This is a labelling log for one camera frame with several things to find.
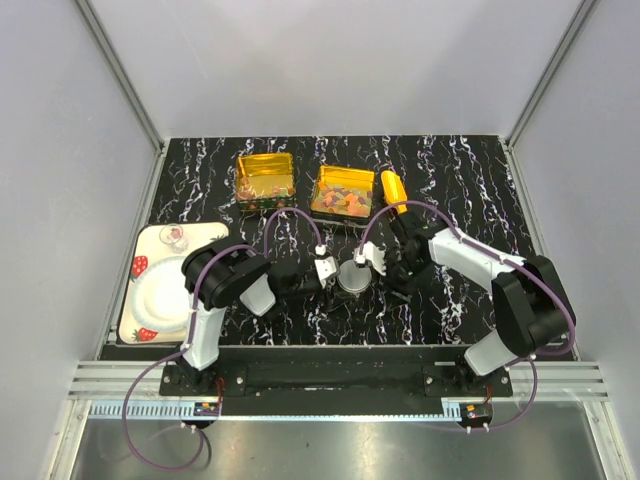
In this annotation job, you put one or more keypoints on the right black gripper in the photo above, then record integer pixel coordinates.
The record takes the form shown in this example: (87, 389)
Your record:
(407, 290)

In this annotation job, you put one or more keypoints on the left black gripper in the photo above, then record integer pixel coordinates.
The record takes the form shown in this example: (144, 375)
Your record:
(320, 291)

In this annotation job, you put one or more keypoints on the white jar lid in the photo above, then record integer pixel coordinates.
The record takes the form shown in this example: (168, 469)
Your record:
(351, 276)

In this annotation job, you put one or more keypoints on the yellow plastic scoop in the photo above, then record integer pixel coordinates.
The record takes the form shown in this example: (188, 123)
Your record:
(394, 191)

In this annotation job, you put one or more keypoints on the gold tin with lollipops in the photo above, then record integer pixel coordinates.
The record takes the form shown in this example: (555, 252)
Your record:
(265, 182)

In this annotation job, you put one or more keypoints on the gold tin with gummies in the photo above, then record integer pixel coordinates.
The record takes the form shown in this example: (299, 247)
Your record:
(343, 194)

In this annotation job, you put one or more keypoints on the clear plastic jar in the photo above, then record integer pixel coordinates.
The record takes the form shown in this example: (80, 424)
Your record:
(354, 293)

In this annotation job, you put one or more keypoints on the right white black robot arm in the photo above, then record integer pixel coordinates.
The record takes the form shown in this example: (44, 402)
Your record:
(530, 305)

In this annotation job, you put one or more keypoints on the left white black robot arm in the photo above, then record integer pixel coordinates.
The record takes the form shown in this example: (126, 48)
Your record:
(222, 273)

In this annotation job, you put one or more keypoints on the black marble pattern mat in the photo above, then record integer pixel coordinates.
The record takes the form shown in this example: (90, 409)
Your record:
(466, 177)

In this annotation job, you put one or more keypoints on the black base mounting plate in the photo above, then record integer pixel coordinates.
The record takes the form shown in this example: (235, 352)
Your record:
(356, 369)

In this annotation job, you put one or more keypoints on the small clear cup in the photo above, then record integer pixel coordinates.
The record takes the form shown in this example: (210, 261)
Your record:
(173, 236)

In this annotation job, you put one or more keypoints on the white paper plate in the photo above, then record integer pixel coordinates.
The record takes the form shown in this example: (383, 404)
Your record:
(159, 299)

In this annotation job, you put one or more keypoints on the strawberry pattern tray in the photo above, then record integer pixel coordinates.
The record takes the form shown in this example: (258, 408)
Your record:
(149, 250)

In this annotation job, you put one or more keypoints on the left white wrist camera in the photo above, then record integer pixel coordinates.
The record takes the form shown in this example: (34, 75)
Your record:
(326, 266)

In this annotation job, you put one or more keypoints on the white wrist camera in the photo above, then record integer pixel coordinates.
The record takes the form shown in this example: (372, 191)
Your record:
(326, 266)
(371, 256)

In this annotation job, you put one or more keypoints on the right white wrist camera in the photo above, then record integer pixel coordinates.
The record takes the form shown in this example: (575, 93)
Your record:
(371, 256)

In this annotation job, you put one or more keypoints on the aluminium rail base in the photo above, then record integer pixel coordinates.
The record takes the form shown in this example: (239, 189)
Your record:
(107, 390)

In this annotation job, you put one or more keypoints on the left aluminium frame post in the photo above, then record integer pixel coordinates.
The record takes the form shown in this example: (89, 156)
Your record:
(104, 44)

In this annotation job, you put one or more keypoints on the aluminium frame post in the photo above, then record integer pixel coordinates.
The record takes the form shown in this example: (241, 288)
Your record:
(104, 44)
(578, 21)

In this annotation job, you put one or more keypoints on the right aluminium frame post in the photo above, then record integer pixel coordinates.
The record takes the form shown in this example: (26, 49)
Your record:
(578, 21)

